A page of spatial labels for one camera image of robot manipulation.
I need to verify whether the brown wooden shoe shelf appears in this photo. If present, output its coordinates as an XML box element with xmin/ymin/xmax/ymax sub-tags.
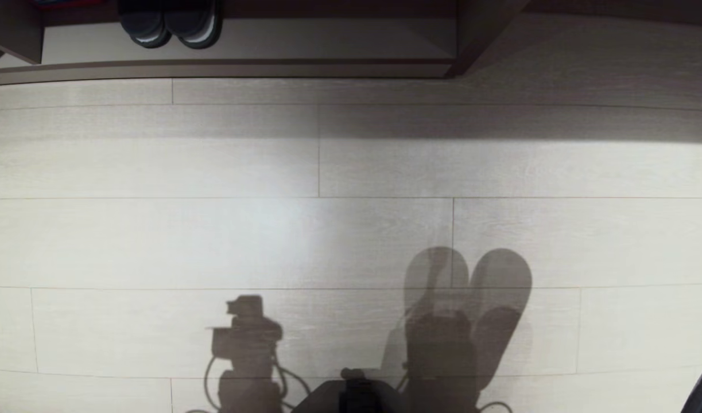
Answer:
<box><xmin>0</xmin><ymin>0</ymin><xmax>702</xmax><ymax>88</ymax></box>

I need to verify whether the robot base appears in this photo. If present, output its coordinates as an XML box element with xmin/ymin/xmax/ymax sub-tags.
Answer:
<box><xmin>292</xmin><ymin>369</ymin><xmax>407</xmax><ymax>413</ymax></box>

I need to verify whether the dark shoe with white sole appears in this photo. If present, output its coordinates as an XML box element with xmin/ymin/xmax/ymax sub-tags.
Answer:
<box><xmin>118</xmin><ymin>0</ymin><xmax>173</xmax><ymax>49</ymax></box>
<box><xmin>165</xmin><ymin>0</ymin><xmax>224</xmax><ymax>50</ymax></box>

